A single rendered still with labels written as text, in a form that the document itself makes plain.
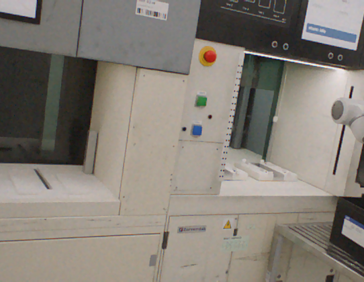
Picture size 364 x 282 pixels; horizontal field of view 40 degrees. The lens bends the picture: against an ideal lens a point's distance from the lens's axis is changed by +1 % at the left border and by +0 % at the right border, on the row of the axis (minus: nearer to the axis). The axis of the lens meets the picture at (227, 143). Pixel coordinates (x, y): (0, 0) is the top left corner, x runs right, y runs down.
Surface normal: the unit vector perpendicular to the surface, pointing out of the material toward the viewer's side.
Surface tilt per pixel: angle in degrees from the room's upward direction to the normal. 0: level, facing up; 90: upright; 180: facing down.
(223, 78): 90
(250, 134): 90
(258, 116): 90
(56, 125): 90
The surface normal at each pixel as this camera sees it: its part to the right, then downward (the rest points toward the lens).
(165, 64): 0.51, 0.22
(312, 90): -0.85, -0.05
